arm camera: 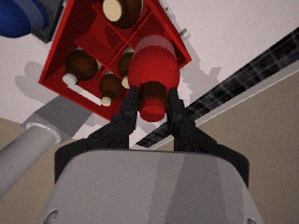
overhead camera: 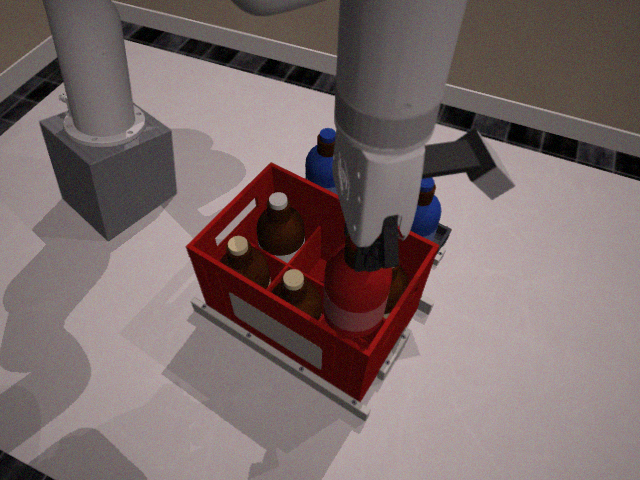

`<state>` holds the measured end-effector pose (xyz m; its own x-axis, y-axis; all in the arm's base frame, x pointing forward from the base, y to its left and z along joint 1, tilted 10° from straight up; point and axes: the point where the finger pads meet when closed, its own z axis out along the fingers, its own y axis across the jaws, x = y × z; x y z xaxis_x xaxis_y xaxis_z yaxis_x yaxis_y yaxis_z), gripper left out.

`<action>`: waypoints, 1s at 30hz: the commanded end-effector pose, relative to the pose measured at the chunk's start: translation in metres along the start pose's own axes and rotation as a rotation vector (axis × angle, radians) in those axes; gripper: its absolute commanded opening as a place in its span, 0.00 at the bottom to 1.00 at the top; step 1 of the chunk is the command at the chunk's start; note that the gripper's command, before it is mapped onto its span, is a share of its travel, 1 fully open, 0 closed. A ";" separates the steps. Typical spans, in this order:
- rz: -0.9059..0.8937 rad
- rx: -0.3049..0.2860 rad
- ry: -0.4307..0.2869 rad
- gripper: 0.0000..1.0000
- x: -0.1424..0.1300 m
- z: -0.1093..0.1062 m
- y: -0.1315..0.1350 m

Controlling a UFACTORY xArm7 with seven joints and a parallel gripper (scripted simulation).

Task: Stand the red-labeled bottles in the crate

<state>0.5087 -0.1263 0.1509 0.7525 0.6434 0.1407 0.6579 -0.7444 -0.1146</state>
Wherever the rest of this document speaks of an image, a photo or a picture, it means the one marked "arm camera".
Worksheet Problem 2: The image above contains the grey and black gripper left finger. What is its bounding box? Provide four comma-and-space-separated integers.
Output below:
54, 85, 138, 185

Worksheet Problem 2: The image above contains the red-labeled bottle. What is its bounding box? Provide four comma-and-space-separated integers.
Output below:
127, 33, 180, 122

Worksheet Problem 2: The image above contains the brown glass bottle with cream cap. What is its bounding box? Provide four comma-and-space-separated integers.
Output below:
100, 0, 144, 29

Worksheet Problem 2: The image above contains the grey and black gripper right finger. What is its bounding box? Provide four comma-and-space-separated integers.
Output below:
166, 87, 249, 188

